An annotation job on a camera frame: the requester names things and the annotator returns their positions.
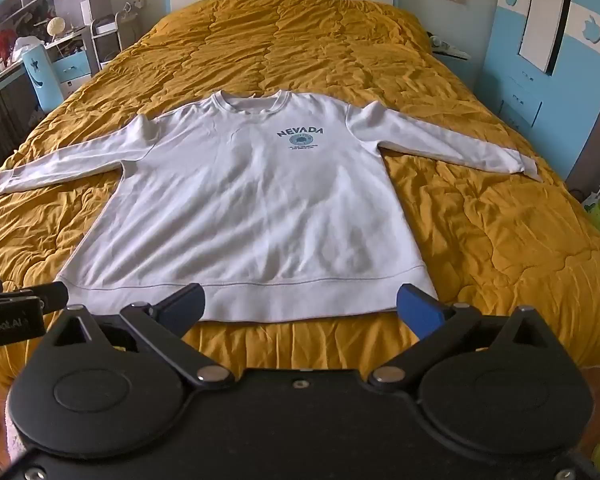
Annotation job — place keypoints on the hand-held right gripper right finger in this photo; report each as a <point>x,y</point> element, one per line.
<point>420,310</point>

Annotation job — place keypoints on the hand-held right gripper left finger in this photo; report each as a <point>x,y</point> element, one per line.
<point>182,307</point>

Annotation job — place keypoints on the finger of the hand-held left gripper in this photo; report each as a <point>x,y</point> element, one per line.
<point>52,296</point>

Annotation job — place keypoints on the white printed sweatshirt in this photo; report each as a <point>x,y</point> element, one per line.
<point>260,200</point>

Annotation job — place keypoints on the yellow quilt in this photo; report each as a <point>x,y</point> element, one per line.
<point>480,220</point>

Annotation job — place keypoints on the blue bin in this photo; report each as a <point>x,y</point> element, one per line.
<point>42,77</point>

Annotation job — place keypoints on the white rolling cart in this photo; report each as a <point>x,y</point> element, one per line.
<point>107,35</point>

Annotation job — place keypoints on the round globe lamp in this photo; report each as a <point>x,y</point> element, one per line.
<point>56,27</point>

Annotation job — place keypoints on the blue and white wardrobe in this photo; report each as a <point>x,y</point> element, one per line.
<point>595,85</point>

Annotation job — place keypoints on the white wardrobe panel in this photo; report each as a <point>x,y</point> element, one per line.
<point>545,15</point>

